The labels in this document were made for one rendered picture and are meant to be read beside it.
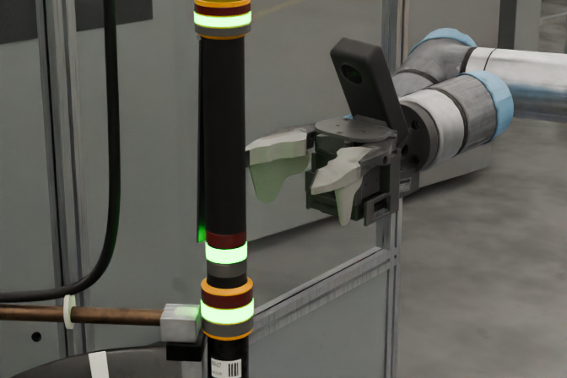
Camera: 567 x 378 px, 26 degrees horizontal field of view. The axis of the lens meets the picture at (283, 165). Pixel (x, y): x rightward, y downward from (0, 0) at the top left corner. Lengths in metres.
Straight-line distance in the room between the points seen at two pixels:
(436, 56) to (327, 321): 1.14
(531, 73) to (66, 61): 0.73
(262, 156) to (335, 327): 1.42
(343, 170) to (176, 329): 0.19
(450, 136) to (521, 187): 4.71
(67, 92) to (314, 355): 0.89
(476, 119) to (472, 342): 3.20
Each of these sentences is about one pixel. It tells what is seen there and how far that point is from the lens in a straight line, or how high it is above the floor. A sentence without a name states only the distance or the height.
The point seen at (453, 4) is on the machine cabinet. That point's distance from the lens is 5.56.
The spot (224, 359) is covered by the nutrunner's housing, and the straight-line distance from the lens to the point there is 1.04.
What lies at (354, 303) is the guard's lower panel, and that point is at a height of 0.92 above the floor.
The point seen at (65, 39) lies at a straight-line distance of 1.80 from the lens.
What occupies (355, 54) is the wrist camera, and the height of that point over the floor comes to 1.74.
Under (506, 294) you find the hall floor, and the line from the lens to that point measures 4.79.
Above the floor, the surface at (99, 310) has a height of 1.55.
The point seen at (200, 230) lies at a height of 1.62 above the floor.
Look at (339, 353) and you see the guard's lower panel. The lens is 2.53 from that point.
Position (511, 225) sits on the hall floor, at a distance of 5.45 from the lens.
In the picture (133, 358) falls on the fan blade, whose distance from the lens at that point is 1.25.
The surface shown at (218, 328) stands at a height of 1.55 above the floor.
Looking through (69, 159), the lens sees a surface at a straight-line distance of 1.83.
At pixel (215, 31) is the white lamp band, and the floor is 1.80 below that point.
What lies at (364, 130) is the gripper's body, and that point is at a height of 1.67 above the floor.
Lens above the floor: 2.01
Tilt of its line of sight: 19 degrees down
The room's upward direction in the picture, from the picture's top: straight up
